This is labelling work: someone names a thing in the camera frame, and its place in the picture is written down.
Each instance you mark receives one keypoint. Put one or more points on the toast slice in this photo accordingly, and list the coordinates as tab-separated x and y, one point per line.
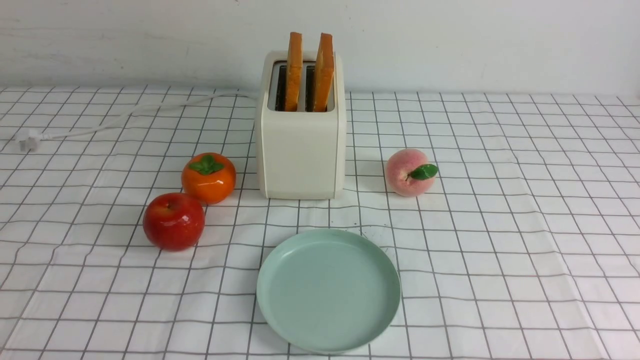
323	73
294	67

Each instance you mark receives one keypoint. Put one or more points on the orange persimmon with green leaf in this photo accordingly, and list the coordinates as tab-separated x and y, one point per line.
210	177

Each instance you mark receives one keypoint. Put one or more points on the light green round plate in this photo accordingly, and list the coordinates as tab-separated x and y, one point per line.
328	291

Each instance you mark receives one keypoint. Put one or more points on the red apple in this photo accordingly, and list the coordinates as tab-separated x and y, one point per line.
174	221

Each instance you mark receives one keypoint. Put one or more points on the pink peach with green leaf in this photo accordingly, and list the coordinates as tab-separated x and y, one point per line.
409	173

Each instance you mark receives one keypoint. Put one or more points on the white checkered tablecloth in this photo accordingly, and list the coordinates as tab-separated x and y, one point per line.
525	247

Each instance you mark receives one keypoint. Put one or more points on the cream white two-slot toaster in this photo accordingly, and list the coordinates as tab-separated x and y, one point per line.
300	155

